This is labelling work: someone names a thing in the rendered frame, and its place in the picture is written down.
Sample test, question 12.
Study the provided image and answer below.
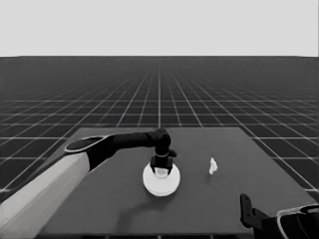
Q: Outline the large thick white disc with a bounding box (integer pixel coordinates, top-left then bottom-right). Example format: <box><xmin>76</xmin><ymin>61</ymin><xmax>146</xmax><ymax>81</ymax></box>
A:
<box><xmin>142</xmin><ymin>162</ymin><xmax>181</xmax><ymax>198</ymax></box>

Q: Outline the small white T-shaped piece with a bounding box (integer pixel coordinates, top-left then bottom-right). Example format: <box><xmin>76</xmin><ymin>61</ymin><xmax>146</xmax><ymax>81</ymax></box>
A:
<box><xmin>208</xmin><ymin>156</ymin><xmax>219</xmax><ymax>176</ymax></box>

